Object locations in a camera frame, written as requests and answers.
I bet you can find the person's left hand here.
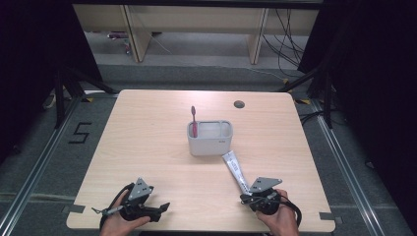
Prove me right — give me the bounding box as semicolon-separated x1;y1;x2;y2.
99;190;152;236

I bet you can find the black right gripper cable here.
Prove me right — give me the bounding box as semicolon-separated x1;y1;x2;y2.
278;199;303;228

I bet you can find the pink toothbrush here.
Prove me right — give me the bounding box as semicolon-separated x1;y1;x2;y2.
190;105;199;139

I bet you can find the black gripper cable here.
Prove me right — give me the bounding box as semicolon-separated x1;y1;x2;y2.
278;199;303;228
90;182;136;230

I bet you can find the bundle of black cables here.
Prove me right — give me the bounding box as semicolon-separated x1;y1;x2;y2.
262;8;310;79

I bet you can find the person's right hand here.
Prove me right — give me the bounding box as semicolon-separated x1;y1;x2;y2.
255;188;300;236

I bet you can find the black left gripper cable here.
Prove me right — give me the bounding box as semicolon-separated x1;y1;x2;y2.
90;182;136;230

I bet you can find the aluminium floor rail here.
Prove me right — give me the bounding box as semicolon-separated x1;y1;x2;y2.
310;98;388;236
0;96;84;236

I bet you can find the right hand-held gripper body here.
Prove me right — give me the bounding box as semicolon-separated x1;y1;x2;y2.
249;176;283;216

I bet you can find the grey plastic organizer container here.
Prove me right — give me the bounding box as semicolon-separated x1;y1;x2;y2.
187;120;234;157

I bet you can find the white toothpaste tube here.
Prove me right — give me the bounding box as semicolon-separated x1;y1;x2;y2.
221;149;254;197

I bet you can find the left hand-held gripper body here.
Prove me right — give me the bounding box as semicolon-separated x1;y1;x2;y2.
119;177;155;222

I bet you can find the black curtain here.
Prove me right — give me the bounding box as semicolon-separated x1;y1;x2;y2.
297;0;417;227
0;0;103;165

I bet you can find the black metal stand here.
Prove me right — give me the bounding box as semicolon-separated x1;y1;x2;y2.
277;63;336;130
53;64;118;130

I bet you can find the beige wooden desk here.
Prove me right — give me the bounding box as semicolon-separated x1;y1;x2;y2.
72;3;320;65

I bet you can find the grey tape piece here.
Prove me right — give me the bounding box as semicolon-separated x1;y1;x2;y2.
61;204;87;214
319;211;344;226

